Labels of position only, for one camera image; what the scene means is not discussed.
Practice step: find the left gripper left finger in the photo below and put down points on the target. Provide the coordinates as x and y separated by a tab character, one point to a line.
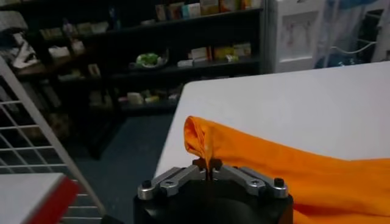
176	179

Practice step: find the white metal jug rack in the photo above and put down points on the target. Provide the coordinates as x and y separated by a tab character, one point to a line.
353	50

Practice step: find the black shelving unit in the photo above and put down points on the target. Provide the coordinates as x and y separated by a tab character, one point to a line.
182	33

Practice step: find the white table with red edge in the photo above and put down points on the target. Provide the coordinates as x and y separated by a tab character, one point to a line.
27	198

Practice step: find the orange t-shirt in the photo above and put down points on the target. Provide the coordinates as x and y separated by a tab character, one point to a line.
289	170

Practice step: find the green item in bowl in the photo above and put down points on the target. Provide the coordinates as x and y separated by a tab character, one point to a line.
147	59

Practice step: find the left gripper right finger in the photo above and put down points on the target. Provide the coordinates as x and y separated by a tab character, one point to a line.
250	182

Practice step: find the white water dispenser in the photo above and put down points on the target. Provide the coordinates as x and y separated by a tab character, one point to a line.
295	45

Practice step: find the blue water jug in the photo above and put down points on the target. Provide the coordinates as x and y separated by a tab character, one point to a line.
338	62

